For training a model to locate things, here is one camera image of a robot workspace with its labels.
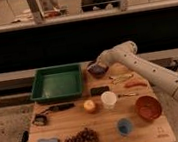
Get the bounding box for small metal spoon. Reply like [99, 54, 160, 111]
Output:
[117, 92, 139, 98]

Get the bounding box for white plastic cup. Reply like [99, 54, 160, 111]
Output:
[101, 91, 117, 110]

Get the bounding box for black handled knife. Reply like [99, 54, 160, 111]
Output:
[41, 103, 75, 114]

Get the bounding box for red-brown bowl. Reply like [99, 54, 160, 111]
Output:
[134, 95, 163, 122]

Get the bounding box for wooden board table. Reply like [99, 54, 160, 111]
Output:
[28, 64, 176, 142]

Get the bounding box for green plastic tray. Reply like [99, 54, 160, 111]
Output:
[31, 63, 83, 103]

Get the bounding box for black rectangular sponge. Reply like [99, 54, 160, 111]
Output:
[90, 86, 110, 96]

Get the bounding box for orange fruit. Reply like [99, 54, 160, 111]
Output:
[83, 99, 97, 114]

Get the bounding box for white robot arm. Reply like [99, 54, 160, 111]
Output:
[97, 41, 178, 102]

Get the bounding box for small blue cup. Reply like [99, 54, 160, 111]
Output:
[116, 118, 133, 136]

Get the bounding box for bunch of dark grapes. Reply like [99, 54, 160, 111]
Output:
[64, 127, 100, 142]

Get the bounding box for yellow banana toy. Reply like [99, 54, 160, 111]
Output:
[110, 73, 133, 85]

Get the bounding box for purple bowl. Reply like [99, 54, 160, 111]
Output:
[87, 62, 108, 78]

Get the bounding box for small black clip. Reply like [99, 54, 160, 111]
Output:
[32, 114, 48, 126]

